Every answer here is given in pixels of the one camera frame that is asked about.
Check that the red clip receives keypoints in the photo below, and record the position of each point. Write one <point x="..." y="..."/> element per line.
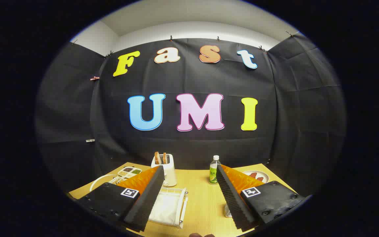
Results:
<point x="94" y="78"/>

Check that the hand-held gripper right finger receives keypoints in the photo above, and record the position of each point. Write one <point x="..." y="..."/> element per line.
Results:
<point x="234" y="200"/>

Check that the toasted bread slice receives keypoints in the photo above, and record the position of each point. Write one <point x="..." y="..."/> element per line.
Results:
<point x="157" y="158"/>
<point x="164" y="158"/>

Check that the green tea bottle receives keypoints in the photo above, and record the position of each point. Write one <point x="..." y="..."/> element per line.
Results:
<point x="214" y="172"/>

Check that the red meat slice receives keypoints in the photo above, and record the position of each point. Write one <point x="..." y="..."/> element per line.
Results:
<point x="260" y="178"/>
<point x="253" y="175"/>

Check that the cream dish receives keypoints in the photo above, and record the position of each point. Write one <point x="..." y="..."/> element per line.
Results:
<point x="264" y="175"/>

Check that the white divided seasoning tray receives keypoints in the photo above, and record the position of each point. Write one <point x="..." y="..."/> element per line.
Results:
<point x="128" y="171"/>

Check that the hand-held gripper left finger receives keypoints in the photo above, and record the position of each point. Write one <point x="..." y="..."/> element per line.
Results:
<point x="146" y="200"/>

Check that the white toaster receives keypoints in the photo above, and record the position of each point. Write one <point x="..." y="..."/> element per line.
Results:
<point x="169" y="171"/>

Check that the black backdrop cloth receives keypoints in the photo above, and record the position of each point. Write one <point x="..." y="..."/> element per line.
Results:
<point x="209" y="82"/>

